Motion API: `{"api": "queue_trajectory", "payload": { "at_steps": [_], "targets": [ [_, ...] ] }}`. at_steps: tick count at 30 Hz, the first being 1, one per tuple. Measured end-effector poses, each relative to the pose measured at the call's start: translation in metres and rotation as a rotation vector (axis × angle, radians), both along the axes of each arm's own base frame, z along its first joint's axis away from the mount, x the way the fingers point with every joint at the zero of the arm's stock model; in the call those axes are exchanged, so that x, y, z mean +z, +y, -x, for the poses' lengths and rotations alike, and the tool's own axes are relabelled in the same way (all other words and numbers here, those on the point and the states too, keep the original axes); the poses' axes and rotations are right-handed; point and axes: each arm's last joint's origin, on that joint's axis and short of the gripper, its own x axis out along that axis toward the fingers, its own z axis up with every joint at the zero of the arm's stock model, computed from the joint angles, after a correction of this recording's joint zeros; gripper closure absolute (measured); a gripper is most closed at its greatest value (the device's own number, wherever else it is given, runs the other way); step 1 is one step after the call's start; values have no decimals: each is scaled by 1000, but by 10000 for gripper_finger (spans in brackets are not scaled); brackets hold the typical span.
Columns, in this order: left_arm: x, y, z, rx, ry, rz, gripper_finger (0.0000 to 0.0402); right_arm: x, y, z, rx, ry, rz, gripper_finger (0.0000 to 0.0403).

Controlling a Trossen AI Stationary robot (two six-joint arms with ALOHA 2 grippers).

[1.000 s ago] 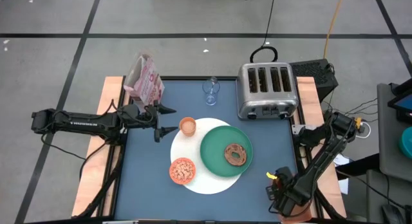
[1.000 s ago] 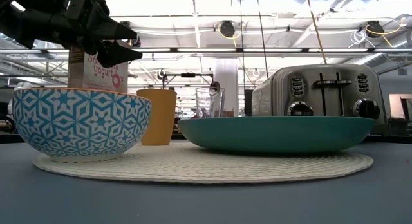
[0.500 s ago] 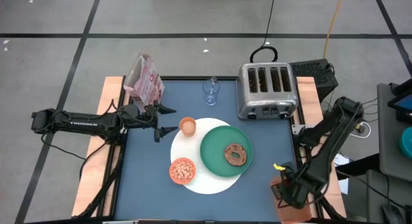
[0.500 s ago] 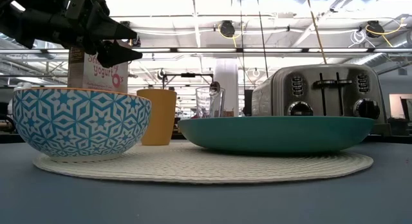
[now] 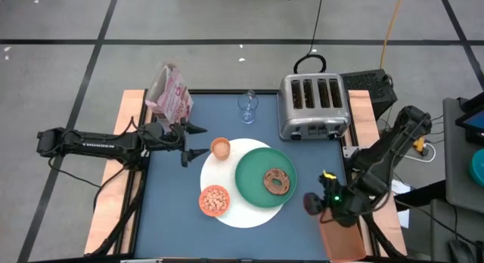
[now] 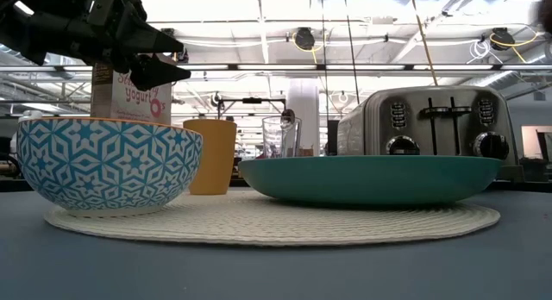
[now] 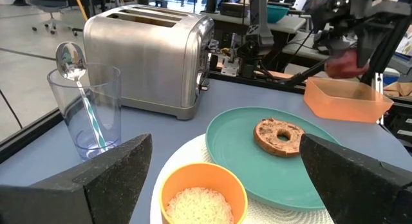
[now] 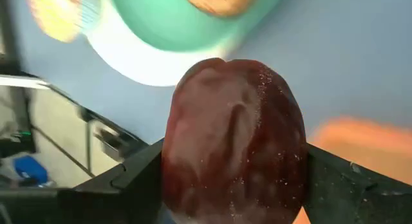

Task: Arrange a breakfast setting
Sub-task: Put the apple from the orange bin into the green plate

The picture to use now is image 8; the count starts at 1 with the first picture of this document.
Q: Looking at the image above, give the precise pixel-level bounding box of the blue patterned bowl orange inside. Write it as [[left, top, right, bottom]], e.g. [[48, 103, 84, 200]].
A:
[[26, 0, 102, 44]]

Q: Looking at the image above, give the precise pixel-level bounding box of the blue plastic bin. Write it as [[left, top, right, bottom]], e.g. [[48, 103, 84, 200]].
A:
[[13, 155, 49, 186]]

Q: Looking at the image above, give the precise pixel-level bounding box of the orange rectangular tray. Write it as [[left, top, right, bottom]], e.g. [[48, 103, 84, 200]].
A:
[[292, 116, 412, 224]]

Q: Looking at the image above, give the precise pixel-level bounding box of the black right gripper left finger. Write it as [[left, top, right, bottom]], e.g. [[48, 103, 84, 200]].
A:
[[73, 138, 165, 224]]

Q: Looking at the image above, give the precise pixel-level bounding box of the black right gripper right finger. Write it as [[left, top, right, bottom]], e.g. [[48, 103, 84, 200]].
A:
[[304, 143, 390, 224]]

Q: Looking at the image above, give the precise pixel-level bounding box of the green round plate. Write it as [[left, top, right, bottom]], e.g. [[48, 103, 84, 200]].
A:
[[108, 0, 285, 53]]

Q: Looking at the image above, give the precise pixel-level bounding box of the dark red apple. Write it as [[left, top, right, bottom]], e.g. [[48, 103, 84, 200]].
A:
[[160, 57, 308, 224]]

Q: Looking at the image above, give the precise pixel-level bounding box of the brown bagel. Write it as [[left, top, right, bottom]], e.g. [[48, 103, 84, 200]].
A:
[[183, 0, 260, 19]]

